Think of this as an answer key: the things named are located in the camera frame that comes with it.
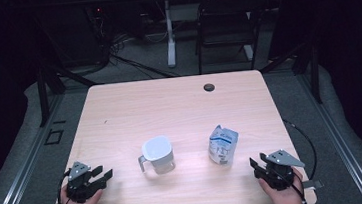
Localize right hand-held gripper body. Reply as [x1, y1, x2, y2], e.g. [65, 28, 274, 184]
[252, 147, 308, 193]

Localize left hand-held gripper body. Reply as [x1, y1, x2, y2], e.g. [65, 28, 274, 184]
[62, 158, 105, 204]

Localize white and blue milk carton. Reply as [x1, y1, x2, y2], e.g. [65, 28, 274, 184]
[205, 122, 242, 167]

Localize white lidded plastic jug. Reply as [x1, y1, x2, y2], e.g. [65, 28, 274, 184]
[135, 134, 177, 177]

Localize person's right hand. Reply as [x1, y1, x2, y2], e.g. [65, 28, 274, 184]
[257, 167, 306, 204]

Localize grey tape strip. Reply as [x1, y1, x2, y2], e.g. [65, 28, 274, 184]
[302, 178, 325, 191]

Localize black metal stand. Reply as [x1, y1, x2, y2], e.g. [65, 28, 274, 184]
[33, 59, 72, 129]
[257, 40, 324, 110]

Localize black folding chair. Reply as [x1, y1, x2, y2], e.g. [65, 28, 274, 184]
[190, 0, 277, 76]

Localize black equipment cabinet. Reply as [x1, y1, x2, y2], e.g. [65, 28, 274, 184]
[38, 2, 113, 71]

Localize white desk with metal legs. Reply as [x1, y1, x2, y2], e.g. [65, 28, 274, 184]
[142, 0, 296, 71]

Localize left hand-held gripper cable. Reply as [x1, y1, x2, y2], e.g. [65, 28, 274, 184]
[53, 170, 75, 204]

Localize hand-held gripper cable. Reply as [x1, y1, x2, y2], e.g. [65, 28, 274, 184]
[269, 162, 309, 204]
[53, 170, 75, 204]

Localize thin black cable with plug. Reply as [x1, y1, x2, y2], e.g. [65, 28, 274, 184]
[282, 115, 320, 184]

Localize right hand-held gripper cable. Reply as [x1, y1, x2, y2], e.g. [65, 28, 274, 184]
[269, 162, 309, 204]

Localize aluminium floor rail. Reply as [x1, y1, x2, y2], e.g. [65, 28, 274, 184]
[0, 92, 76, 204]
[294, 64, 362, 204]

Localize bundle of floor cables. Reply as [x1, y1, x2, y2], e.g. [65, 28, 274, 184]
[105, 28, 181, 85]

